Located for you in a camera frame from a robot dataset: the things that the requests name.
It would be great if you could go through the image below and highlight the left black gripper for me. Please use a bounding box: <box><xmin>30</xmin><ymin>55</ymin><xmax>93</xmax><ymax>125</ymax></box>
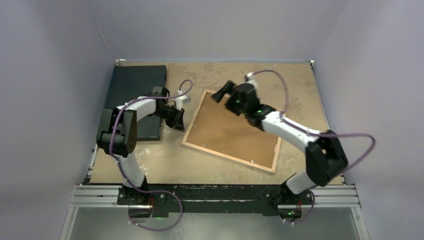
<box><xmin>152</xmin><ymin>105</ymin><xmax>185</xmax><ymax>132</ymax></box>

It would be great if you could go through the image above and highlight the wooden picture frame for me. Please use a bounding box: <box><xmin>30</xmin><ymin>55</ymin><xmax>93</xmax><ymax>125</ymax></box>
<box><xmin>181</xmin><ymin>89</ymin><xmax>283</xmax><ymax>174</ymax></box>

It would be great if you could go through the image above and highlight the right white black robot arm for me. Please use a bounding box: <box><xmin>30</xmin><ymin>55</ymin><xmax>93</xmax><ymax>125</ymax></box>
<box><xmin>211</xmin><ymin>80</ymin><xmax>348</xmax><ymax>204</ymax></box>

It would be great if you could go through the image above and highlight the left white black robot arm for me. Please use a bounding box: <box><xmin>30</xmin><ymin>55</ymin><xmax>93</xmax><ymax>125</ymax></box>
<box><xmin>96</xmin><ymin>86</ymin><xmax>189</xmax><ymax>205</ymax></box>

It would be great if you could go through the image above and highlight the black flat box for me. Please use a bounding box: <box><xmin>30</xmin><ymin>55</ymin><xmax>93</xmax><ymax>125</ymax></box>
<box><xmin>104</xmin><ymin>65</ymin><xmax>167</xmax><ymax>142</ymax></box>

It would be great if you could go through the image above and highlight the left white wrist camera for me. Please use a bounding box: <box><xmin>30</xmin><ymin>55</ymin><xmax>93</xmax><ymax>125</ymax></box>
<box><xmin>174</xmin><ymin>90</ymin><xmax>191</xmax><ymax>110</ymax></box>

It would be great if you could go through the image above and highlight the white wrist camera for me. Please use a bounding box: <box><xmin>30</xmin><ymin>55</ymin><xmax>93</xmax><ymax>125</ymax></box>
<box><xmin>244</xmin><ymin>72</ymin><xmax>258</xmax><ymax>89</ymax></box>
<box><xmin>174</xmin><ymin>90</ymin><xmax>191</xmax><ymax>110</ymax></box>

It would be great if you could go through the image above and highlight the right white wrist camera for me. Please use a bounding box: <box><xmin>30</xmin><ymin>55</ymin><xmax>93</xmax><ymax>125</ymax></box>
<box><xmin>244</xmin><ymin>72</ymin><xmax>258</xmax><ymax>89</ymax></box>

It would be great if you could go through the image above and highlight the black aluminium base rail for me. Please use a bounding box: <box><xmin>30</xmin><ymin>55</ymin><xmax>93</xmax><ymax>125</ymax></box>
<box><xmin>70</xmin><ymin>183</ymin><xmax>360</xmax><ymax>218</ymax></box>

